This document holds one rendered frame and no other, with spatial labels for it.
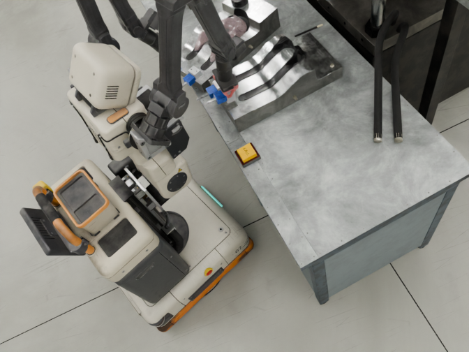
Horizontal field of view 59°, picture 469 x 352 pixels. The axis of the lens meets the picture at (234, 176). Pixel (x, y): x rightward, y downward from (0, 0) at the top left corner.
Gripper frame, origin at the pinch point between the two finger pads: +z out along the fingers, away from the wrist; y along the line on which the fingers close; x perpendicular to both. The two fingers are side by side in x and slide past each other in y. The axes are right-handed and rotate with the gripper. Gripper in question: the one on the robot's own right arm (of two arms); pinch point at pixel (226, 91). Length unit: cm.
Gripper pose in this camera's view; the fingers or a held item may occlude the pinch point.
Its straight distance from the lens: 167.6
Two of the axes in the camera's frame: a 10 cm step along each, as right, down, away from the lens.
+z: 0.4, 4.5, 8.9
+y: -4.5, -7.9, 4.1
